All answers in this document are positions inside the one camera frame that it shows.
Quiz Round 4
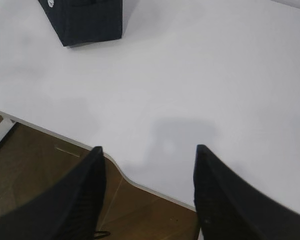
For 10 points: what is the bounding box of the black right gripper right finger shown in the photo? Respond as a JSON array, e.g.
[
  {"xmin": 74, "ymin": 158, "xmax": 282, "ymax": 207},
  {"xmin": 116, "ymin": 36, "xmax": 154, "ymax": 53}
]
[{"xmin": 193, "ymin": 145, "xmax": 300, "ymax": 240}]

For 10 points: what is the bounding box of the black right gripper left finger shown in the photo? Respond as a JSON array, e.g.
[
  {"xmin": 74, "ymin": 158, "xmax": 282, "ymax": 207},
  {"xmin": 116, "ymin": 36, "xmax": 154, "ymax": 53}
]
[{"xmin": 0, "ymin": 146, "xmax": 107, "ymax": 240}]

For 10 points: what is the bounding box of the navy blue lunch bag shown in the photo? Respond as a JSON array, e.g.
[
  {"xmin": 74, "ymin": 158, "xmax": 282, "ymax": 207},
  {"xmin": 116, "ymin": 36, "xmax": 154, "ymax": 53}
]
[{"xmin": 39, "ymin": 0, "xmax": 123, "ymax": 47}]

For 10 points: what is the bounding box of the white table leg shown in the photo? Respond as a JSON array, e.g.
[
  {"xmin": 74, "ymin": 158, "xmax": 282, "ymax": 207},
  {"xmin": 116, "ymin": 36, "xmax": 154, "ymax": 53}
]
[{"xmin": 0, "ymin": 117, "xmax": 17, "ymax": 161}]

